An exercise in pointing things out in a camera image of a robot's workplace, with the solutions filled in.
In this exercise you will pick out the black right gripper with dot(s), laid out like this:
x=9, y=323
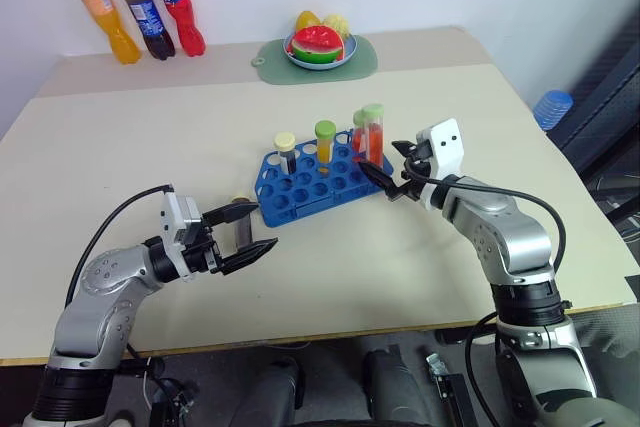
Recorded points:
x=419, y=153

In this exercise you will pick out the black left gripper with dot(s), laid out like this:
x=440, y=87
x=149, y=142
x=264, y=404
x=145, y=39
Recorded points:
x=202, y=249

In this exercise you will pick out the dark test tube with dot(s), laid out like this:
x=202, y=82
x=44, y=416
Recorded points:
x=243, y=233
x=287, y=157

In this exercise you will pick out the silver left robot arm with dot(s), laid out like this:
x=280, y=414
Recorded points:
x=95, y=297

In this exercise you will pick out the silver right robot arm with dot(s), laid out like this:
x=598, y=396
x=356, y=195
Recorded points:
x=520, y=242

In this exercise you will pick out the red test tube, green cap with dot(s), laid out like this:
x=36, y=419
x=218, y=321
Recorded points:
x=358, y=134
x=375, y=139

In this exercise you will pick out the orange test tube, green cap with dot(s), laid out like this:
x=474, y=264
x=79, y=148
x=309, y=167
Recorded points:
x=325, y=147

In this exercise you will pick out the blue test tube rack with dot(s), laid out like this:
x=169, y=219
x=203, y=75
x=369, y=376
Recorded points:
x=305, y=192

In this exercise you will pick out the light blue plate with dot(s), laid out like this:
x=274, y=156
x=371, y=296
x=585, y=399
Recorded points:
x=345, y=54

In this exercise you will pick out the toy watermelon slice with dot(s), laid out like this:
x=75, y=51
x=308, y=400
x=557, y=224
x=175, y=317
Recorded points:
x=317, y=44

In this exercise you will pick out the pale yellow toy fruit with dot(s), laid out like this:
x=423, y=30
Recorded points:
x=339, y=24

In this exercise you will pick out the green silicone mat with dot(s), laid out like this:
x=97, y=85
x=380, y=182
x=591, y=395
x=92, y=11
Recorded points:
x=272, y=64

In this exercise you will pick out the dark rounded leg shape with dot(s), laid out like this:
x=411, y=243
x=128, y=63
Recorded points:
x=272, y=392
x=395, y=387

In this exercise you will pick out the orange yellow toy mango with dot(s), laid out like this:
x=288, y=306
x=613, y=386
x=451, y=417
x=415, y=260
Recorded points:
x=306, y=19

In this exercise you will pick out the blue water bottle cap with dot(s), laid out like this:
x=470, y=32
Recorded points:
x=552, y=109

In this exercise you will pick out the red soda bottle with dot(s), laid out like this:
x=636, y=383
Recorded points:
x=186, y=22

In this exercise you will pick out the black office chair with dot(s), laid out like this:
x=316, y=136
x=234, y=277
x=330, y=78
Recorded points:
x=607, y=112

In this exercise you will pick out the cola bottle, blue label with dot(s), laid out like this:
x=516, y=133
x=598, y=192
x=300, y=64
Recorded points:
x=150, y=27

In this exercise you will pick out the orange soda bottle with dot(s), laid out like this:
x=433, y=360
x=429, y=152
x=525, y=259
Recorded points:
x=116, y=29

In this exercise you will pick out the grey green robot torso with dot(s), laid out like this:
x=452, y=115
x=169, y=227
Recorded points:
x=595, y=412

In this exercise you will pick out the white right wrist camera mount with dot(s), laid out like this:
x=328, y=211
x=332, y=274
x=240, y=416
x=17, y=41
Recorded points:
x=445, y=147

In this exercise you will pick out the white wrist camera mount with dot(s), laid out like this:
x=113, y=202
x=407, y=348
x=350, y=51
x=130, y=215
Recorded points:
x=445, y=147
x=176, y=214

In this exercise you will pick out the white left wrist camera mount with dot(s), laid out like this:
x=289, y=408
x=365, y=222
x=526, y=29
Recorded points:
x=176, y=214

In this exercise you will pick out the black metal bracket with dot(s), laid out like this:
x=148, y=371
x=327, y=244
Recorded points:
x=452, y=392

